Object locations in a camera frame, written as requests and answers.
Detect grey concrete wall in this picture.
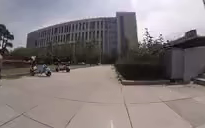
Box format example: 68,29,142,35
162,44,205,84

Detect low building with dark roof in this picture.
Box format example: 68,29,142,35
167,29,205,50

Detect row of trees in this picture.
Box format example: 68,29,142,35
9,40,104,66

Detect dark trimmed hedge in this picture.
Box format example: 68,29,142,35
114,61,167,81

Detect pale blue motor scooter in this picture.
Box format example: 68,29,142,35
28,55,53,78

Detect dark pine tree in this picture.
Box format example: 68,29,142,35
0,23,15,55

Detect low stone wall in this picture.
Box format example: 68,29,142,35
1,54,33,80

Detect large curved grey building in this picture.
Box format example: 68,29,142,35
25,11,139,65

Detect leafy bushes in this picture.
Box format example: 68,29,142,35
131,27,171,65

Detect pale stone slab pavement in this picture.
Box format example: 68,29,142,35
0,63,205,128

